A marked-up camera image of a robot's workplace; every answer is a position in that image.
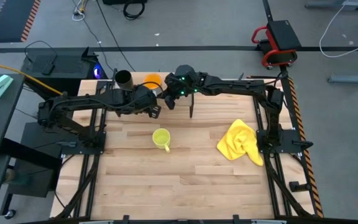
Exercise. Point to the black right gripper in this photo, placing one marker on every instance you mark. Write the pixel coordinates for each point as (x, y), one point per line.
(182, 81)

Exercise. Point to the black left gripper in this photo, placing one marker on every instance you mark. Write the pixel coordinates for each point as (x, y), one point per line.
(145, 98)

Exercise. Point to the black cup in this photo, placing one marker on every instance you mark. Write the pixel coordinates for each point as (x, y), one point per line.
(124, 79)

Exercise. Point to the yellow-green mug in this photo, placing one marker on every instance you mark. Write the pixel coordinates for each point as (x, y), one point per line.
(161, 137)

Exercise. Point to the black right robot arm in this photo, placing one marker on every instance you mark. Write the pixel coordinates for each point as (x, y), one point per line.
(235, 87)

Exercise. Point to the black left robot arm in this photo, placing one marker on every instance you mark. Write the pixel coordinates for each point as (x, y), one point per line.
(82, 101)

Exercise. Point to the yellow cloth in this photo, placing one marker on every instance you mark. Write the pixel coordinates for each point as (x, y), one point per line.
(238, 140)

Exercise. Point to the black computer tower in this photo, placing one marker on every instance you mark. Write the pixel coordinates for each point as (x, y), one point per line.
(61, 67)

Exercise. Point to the black adapter box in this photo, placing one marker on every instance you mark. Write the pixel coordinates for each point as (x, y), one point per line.
(49, 66)

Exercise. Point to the red and black rolling stool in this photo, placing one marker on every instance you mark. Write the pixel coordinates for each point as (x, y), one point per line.
(283, 34)

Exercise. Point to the black rolling cart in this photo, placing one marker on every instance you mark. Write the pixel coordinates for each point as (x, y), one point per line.
(33, 177)

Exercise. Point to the mint green stapler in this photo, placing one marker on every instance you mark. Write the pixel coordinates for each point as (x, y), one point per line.
(0, 85)

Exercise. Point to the black mat with orange stripes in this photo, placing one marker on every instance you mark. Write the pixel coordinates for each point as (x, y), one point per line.
(11, 18)

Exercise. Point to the orange black hazard tape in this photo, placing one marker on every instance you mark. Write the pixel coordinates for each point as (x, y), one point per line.
(309, 168)

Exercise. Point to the grey metal stand foot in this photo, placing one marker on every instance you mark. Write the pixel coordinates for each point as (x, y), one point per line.
(353, 77)
(334, 3)

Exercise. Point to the wooden shelf with black frame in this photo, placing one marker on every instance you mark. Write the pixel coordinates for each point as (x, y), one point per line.
(138, 77)

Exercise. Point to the black metal table frame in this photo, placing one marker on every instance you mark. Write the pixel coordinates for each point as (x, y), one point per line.
(222, 81)

